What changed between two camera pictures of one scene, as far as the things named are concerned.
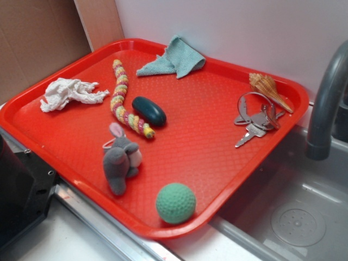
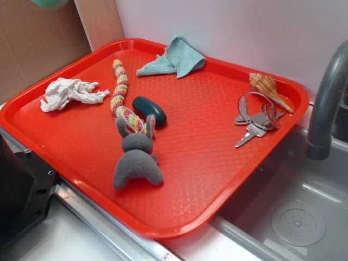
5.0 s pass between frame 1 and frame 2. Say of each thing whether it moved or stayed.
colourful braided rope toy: stayed
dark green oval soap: stayed
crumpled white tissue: stayed
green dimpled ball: moved
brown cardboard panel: stayed
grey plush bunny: moved
